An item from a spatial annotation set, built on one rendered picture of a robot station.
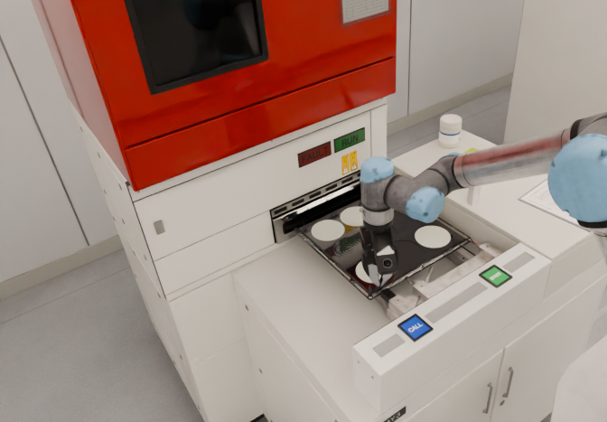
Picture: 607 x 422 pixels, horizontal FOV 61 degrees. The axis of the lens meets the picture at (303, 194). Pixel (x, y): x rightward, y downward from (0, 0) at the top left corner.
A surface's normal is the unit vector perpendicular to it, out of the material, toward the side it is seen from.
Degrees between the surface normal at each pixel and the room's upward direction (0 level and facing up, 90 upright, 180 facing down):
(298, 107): 90
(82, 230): 90
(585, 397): 0
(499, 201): 0
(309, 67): 90
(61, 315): 0
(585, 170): 82
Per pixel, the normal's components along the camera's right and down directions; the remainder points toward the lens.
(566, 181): -0.76, 0.31
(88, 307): -0.09, -0.82
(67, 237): 0.54, 0.43
